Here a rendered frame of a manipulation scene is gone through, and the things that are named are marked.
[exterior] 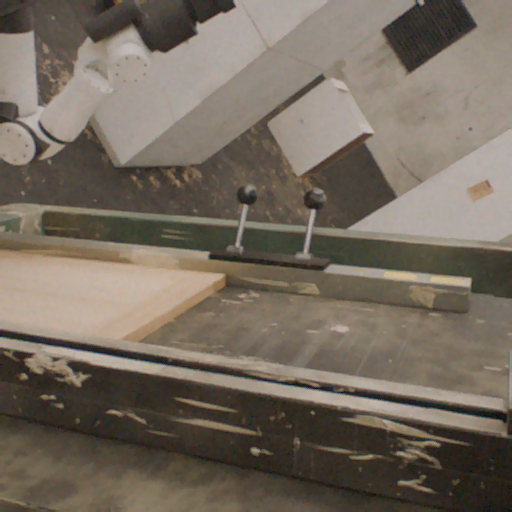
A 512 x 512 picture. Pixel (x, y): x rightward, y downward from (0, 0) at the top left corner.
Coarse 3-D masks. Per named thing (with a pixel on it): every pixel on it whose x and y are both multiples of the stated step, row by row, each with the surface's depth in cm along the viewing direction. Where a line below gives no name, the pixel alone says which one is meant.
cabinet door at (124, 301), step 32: (0, 256) 116; (32, 256) 116; (64, 256) 117; (0, 288) 98; (32, 288) 98; (64, 288) 98; (96, 288) 98; (128, 288) 99; (160, 288) 99; (192, 288) 98; (0, 320) 84; (32, 320) 84; (64, 320) 84; (96, 320) 84; (128, 320) 84; (160, 320) 86
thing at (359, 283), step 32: (96, 256) 115; (128, 256) 112; (160, 256) 110; (192, 256) 109; (256, 288) 105; (288, 288) 103; (320, 288) 102; (352, 288) 100; (384, 288) 98; (416, 288) 96; (448, 288) 95
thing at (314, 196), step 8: (312, 192) 105; (320, 192) 105; (304, 200) 106; (312, 200) 105; (320, 200) 105; (312, 208) 106; (320, 208) 106; (312, 216) 105; (312, 224) 105; (304, 248) 104; (296, 256) 103; (304, 256) 103; (312, 256) 104
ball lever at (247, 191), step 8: (248, 184) 110; (240, 192) 109; (248, 192) 109; (256, 192) 110; (240, 200) 110; (248, 200) 109; (256, 200) 110; (240, 216) 109; (240, 224) 109; (240, 232) 108; (240, 240) 108; (232, 248) 107; (240, 248) 107
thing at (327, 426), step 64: (0, 384) 61; (64, 384) 59; (128, 384) 56; (192, 384) 54; (256, 384) 53; (320, 384) 54; (384, 384) 53; (192, 448) 55; (256, 448) 53; (320, 448) 51; (384, 448) 49; (448, 448) 47
